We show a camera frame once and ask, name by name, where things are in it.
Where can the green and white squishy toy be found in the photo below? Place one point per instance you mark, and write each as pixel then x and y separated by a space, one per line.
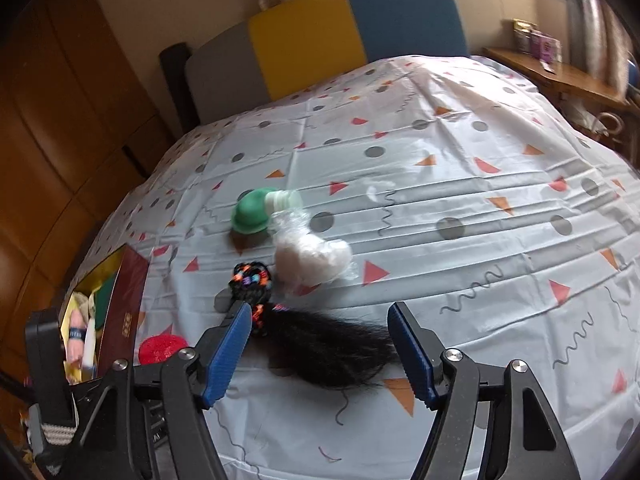
pixel 250 212

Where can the maroon gift box gold lining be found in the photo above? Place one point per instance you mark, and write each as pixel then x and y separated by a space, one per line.
pixel 122 310

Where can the wooden side desk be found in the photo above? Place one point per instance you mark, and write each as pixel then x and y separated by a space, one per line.
pixel 560 77

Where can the patterned white bed sheet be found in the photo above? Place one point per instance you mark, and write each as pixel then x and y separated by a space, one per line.
pixel 475 185

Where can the white curled metal frame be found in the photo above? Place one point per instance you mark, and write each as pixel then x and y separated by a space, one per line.
pixel 600 122

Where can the dark gold box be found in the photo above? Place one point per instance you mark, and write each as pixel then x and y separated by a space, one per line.
pixel 521 35

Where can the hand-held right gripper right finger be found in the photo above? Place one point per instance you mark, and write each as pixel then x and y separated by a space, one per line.
pixel 412 360

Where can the grey yellow blue headboard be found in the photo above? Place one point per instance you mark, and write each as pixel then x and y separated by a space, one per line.
pixel 310 35

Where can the red mesh scrubber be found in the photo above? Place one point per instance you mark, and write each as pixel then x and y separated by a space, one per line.
pixel 162 349

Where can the pink towel blue band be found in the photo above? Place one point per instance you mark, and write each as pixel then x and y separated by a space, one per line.
pixel 75 322

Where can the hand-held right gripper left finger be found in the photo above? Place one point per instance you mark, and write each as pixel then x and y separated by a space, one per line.
pixel 227 355

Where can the clear bag of white cotton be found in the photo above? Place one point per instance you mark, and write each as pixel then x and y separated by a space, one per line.
pixel 310 255

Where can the black hairpiece with coloured beads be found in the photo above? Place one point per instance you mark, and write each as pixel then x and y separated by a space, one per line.
pixel 330 350

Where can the green and yellow sponge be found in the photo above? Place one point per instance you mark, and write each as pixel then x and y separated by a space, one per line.
pixel 106 305

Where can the purple box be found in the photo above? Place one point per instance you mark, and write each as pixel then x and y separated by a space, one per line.
pixel 546 46

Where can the brown wooden wardrobe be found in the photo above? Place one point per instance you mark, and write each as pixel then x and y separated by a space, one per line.
pixel 60 125

